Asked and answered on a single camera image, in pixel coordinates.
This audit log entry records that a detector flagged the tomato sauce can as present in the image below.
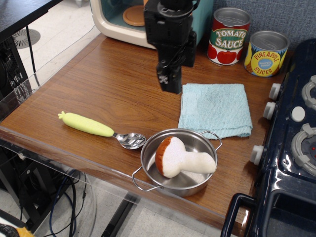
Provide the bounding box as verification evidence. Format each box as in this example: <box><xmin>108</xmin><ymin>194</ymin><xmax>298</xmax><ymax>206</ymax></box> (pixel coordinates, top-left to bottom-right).
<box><xmin>207</xmin><ymin>7</ymin><xmax>251</xmax><ymax>65</ymax></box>

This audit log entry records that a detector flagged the blue floor cable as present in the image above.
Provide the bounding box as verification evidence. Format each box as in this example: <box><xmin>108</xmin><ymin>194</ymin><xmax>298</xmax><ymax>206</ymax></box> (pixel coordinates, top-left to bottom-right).
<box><xmin>48</xmin><ymin>175</ymin><xmax>77</xmax><ymax>237</ymax></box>

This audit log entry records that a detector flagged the black desk at left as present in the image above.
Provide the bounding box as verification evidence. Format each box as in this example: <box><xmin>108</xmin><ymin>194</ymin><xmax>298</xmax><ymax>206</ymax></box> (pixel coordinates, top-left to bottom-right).
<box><xmin>0</xmin><ymin>0</ymin><xmax>60</xmax><ymax>99</ymax></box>

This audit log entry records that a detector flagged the black floor cable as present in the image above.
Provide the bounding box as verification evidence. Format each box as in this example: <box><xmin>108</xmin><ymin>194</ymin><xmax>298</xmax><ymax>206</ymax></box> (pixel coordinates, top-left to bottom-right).
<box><xmin>43</xmin><ymin>172</ymin><xmax>87</xmax><ymax>237</ymax></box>

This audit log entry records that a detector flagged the yellow plush toy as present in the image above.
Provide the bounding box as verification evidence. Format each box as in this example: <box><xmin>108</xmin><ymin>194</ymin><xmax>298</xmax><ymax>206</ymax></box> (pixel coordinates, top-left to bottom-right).
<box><xmin>0</xmin><ymin>223</ymin><xmax>34</xmax><ymax>237</ymax></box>

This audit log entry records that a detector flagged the spoon with green handle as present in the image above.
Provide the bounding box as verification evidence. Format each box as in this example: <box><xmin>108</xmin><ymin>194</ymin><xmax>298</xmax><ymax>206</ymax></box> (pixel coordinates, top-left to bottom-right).
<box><xmin>58</xmin><ymin>111</ymin><xmax>146</xmax><ymax>150</ymax></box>

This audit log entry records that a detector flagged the light blue folded towel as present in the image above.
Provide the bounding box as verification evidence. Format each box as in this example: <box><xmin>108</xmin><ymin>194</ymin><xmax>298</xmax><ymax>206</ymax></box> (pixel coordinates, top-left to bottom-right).
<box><xmin>178</xmin><ymin>83</ymin><xmax>253</xmax><ymax>139</ymax></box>

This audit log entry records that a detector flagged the clear acrylic table guard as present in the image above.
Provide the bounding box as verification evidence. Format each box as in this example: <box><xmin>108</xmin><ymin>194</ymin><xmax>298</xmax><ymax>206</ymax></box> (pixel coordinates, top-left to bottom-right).
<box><xmin>0</xmin><ymin>35</ymin><xmax>151</xmax><ymax>196</ymax></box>

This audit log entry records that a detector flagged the pineapple slices can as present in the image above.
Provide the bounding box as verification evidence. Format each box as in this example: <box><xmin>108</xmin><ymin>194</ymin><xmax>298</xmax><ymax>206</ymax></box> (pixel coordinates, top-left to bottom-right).
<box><xmin>244</xmin><ymin>31</ymin><xmax>290</xmax><ymax>78</ymax></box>

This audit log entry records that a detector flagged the dark blue toy stove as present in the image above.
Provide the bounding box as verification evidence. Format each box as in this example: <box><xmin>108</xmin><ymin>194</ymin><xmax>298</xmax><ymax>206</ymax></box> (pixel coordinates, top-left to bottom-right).
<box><xmin>221</xmin><ymin>39</ymin><xmax>316</xmax><ymax>237</ymax></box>

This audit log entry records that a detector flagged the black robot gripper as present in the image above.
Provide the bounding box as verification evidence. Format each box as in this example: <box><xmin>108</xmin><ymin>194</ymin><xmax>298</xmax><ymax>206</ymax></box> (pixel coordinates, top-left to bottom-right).
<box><xmin>144</xmin><ymin>0</ymin><xmax>197</xmax><ymax>94</ymax></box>

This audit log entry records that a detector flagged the toy microwave teal cream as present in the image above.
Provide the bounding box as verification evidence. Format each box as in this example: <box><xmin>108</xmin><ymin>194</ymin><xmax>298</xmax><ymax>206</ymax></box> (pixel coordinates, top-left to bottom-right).
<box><xmin>90</xmin><ymin>0</ymin><xmax>213</xmax><ymax>49</ymax></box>

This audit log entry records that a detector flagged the plush brown white mushroom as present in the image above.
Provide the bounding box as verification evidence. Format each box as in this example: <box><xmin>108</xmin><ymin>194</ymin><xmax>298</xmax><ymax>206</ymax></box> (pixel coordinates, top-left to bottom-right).
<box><xmin>155</xmin><ymin>136</ymin><xmax>217</xmax><ymax>178</ymax></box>

